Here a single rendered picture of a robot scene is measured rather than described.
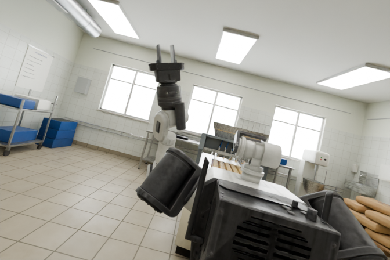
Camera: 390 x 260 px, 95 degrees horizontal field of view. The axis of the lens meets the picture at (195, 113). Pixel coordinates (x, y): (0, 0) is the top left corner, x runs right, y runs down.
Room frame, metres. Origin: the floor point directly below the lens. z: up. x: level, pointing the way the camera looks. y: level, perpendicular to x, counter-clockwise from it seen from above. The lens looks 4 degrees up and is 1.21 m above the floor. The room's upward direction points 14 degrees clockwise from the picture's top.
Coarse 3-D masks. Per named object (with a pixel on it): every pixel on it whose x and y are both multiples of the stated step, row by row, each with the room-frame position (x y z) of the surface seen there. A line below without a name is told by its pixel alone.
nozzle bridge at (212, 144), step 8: (208, 136) 1.78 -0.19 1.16; (216, 136) 1.77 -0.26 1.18; (200, 144) 1.79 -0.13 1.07; (208, 144) 1.86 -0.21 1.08; (216, 144) 1.85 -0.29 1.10; (224, 144) 1.84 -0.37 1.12; (232, 144) 1.83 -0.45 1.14; (200, 152) 1.89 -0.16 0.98; (216, 152) 1.80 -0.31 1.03; (224, 152) 1.79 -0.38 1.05; (264, 168) 1.80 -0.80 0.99; (264, 176) 1.80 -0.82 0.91
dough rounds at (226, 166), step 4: (212, 160) 2.05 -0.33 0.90; (216, 160) 1.99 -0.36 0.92; (212, 164) 1.80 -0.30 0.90; (216, 164) 1.74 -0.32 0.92; (220, 164) 1.80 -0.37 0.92; (224, 164) 1.98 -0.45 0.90; (228, 164) 1.92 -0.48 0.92; (232, 164) 2.00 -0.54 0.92; (224, 168) 1.63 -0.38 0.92; (228, 168) 1.68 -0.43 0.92; (232, 168) 1.75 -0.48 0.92; (236, 168) 1.80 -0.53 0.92; (240, 168) 1.86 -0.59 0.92; (236, 172) 1.59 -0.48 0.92; (240, 172) 1.66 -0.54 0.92
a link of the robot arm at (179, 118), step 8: (160, 104) 0.62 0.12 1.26; (168, 104) 0.61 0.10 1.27; (176, 104) 0.60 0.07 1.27; (184, 104) 0.61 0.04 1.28; (168, 112) 0.62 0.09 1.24; (176, 112) 0.61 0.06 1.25; (184, 112) 0.62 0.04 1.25; (176, 120) 0.62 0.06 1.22; (184, 120) 0.62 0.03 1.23; (176, 128) 0.64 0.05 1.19; (184, 128) 0.63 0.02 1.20
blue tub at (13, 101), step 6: (0, 96) 2.98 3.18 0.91; (6, 96) 2.98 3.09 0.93; (12, 96) 3.00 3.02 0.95; (0, 102) 2.98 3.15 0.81; (6, 102) 2.99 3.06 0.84; (12, 102) 2.99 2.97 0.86; (18, 102) 2.99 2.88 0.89; (24, 102) 3.06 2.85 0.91; (30, 102) 3.17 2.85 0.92; (24, 108) 3.10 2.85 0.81; (30, 108) 3.21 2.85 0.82
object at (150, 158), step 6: (150, 132) 4.05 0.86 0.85; (174, 132) 4.73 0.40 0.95; (192, 138) 4.72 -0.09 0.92; (198, 138) 4.72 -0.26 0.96; (150, 144) 4.68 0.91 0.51; (198, 144) 4.03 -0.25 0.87; (144, 150) 4.08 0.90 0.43; (150, 156) 4.60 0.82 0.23; (138, 168) 4.08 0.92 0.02; (276, 168) 4.64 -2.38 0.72; (288, 168) 4.00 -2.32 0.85; (276, 174) 4.63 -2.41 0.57; (288, 174) 4.05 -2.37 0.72; (288, 180) 4.03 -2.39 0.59
